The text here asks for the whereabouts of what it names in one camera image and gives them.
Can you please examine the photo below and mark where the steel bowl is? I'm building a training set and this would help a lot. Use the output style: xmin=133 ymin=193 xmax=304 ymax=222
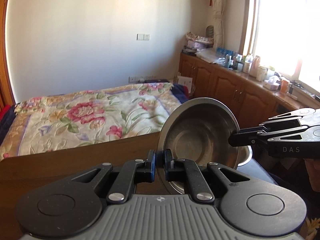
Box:
xmin=156 ymin=97 xmax=253 ymax=196

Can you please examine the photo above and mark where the folded floral cloth pile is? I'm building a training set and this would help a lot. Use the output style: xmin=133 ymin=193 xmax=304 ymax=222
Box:
xmin=185 ymin=31 xmax=214 ymax=51

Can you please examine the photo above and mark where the wall socket strip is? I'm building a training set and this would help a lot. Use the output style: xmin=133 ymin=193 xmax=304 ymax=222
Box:
xmin=128 ymin=75 xmax=157 ymax=83

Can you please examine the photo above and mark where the patterned curtain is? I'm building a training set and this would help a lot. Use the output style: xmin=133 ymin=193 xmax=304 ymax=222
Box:
xmin=210 ymin=0 xmax=226 ymax=49

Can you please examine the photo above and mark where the white paper bag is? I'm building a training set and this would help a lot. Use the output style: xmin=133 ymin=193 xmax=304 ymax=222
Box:
xmin=175 ymin=75 xmax=193 ymax=92

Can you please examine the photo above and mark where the wooden louvered wardrobe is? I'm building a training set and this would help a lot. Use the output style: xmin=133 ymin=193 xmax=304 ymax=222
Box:
xmin=0 ymin=0 xmax=15 ymax=109

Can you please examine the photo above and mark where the wooden cabinet row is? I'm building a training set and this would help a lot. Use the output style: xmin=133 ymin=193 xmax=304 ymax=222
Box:
xmin=178 ymin=53 xmax=306 ymax=128

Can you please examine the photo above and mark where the dark blue blanket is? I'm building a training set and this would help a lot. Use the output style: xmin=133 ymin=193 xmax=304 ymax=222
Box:
xmin=170 ymin=83 xmax=190 ymax=104

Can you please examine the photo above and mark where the clutter of bottles on counter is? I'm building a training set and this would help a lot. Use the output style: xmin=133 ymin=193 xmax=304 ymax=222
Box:
xmin=216 ymin=47 xmax=293 ymax=94

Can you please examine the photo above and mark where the white wall switch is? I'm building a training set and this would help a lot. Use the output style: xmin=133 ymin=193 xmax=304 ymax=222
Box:
xmin=137 ymin=34 xmax=150 ymax=41

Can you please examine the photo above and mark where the floral bedspread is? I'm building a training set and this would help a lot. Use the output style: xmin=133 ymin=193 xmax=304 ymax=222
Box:
xmin=1 ymin=82 xmax=181 ymax=160

